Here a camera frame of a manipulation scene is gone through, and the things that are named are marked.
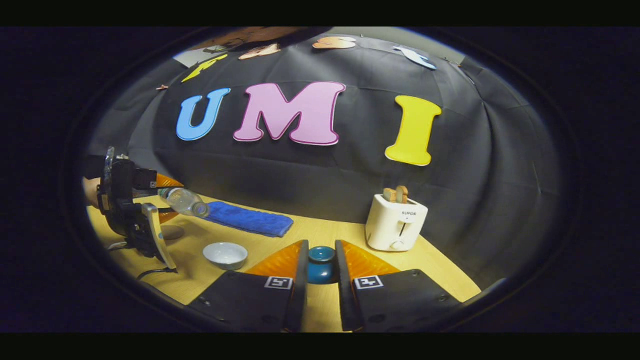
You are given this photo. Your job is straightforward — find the blue towel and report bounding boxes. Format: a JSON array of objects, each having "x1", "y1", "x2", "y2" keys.
[{"x1": 202, "y1": 201, "x2": 295, "y2": 238}]

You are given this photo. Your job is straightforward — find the black cable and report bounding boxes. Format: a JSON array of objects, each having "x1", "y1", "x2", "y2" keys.
[{"x1": 136, "y1": 267, "x2": 178, "y2": 282}]

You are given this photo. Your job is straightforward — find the white toaster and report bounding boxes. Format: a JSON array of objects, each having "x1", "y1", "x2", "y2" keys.
[{"x1": 365, "y1": 194, "x2": 429, "y2": 252}]

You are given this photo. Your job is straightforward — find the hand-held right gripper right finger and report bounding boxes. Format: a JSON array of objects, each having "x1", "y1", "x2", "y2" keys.
[{"x1": 335, "y1": 240, "x2": 463, "y2": 333}]

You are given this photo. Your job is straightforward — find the black backdrop cloth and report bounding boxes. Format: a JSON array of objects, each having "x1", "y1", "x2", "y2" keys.
[{"x1": 85, "y1": 34, "x2": 563, "y2": 291}]

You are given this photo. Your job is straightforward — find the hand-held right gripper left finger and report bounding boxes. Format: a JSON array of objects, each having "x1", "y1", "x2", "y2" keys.
[{"x1": 187, "y1": 240, "x2": 310, "y2": 333}]

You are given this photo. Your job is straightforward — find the clear plastic water bottle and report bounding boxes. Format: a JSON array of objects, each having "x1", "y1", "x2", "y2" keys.
[{"x1": 159, "y1": 187, "x2": 210, "y2": 218}]

